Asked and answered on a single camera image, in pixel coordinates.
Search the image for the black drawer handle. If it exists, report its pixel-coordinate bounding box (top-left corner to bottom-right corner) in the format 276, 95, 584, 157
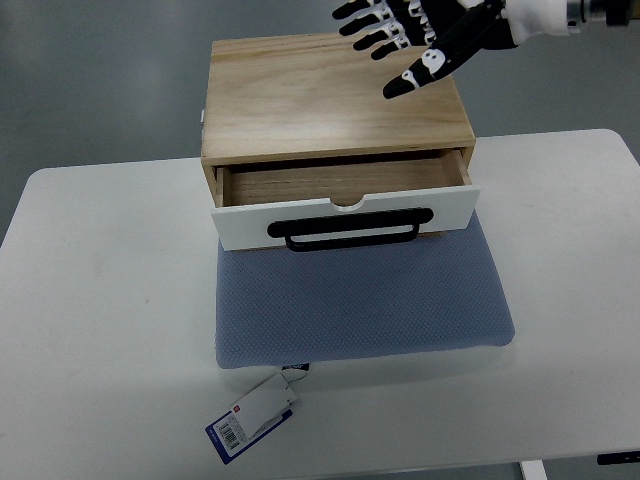
267, 207, 435, 253

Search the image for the black table bracket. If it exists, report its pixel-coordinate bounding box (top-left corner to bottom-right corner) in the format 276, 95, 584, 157
597, 450, 640, 466

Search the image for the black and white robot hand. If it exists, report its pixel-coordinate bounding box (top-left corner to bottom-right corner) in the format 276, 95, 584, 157
332, 0, 569, 99

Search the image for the white table leg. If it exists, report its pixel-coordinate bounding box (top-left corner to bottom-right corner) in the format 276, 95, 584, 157
519, 460, 548, 480

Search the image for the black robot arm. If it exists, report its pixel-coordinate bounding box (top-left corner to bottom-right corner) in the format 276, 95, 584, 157
567, 0, 639, 28

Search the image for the blue grey cushion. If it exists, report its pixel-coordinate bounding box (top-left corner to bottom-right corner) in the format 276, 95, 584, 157
215, 218, 515, 369

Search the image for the white and blue price tag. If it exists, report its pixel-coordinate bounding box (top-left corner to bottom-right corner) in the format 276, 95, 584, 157
205, 373, 298, 465

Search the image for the white top drawer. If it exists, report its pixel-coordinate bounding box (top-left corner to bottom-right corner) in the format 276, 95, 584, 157
211, 149, 480, 251

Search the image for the wooden drawer cabinet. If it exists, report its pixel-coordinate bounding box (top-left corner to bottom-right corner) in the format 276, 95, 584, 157
200, 30, 476, 256

